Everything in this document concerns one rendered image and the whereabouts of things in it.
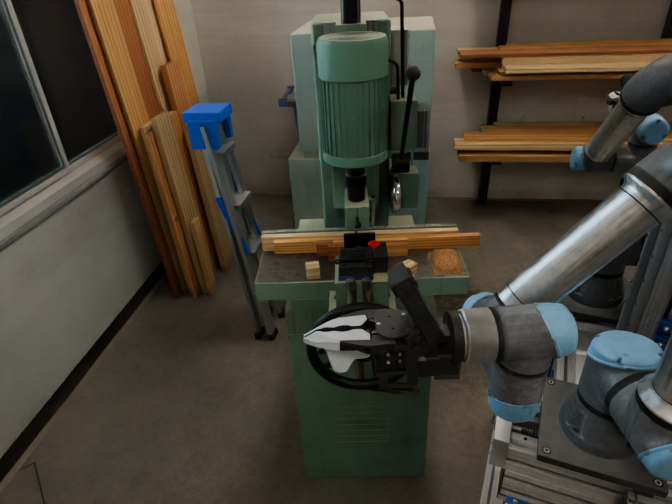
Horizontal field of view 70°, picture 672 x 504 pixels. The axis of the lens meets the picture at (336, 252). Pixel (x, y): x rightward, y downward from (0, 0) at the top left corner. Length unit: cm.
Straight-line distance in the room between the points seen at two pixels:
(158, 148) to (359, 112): 156
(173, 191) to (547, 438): 212
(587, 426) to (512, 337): 46
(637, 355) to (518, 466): 37
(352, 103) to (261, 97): 261
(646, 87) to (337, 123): 70
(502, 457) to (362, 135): 81
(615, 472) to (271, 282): 90
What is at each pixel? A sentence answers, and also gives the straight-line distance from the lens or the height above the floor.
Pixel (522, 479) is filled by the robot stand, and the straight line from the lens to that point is 125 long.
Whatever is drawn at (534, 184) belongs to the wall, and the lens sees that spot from 397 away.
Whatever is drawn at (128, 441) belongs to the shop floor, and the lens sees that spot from 231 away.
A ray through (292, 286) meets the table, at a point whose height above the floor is 89.
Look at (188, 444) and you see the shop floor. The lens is 221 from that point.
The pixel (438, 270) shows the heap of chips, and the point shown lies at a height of 91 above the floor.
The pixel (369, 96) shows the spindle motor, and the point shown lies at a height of 138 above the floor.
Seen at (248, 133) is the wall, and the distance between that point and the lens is 392.
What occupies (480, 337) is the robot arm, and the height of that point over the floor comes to 124.
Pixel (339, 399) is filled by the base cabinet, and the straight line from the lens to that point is 166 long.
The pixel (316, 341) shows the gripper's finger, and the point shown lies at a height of 124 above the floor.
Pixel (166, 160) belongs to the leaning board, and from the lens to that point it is 262.
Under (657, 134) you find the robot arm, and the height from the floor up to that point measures 121.
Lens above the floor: 167
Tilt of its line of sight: 32 degrees down
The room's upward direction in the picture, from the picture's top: 3 degrees counter-clockwise
